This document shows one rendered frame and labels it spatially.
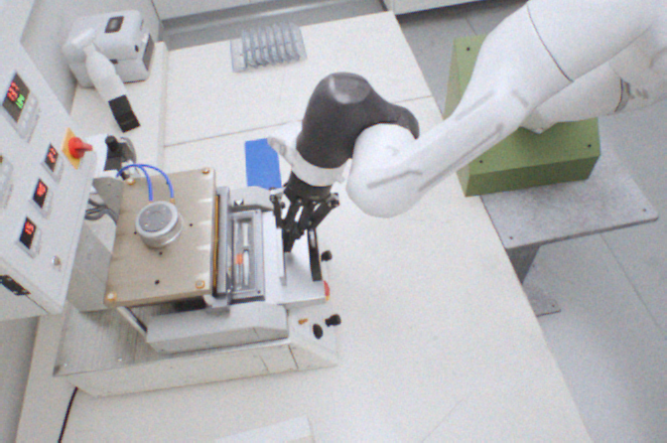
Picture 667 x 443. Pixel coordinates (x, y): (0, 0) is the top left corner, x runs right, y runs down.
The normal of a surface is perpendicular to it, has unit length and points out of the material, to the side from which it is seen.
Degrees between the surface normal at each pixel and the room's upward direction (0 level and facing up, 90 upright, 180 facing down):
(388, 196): 70
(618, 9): 64
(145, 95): 0
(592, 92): 54
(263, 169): 0
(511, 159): 45
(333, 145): 91
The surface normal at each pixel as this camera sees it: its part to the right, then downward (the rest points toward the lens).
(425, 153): -0.30, 0.36
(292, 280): -0.08, -0.61
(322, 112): -0.56, 0.39
